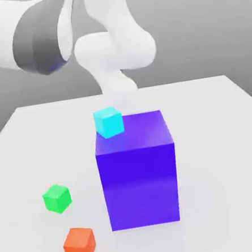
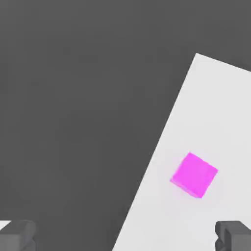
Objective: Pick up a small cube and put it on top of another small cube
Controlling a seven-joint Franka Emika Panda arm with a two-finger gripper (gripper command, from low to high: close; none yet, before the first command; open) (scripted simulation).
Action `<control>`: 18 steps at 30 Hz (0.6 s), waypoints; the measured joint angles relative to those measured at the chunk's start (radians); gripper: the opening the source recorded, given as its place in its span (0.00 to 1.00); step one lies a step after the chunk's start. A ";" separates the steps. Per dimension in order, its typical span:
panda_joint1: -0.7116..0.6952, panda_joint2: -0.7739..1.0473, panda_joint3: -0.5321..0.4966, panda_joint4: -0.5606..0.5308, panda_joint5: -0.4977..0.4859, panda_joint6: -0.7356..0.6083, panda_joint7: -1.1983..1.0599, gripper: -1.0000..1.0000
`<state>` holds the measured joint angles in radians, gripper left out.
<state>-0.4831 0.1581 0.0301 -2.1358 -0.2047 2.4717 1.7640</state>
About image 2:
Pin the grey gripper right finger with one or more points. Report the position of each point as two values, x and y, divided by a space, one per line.
234 237

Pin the small magenta cube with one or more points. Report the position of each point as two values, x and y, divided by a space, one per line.
194 175

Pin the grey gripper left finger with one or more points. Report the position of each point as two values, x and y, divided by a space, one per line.
16 236

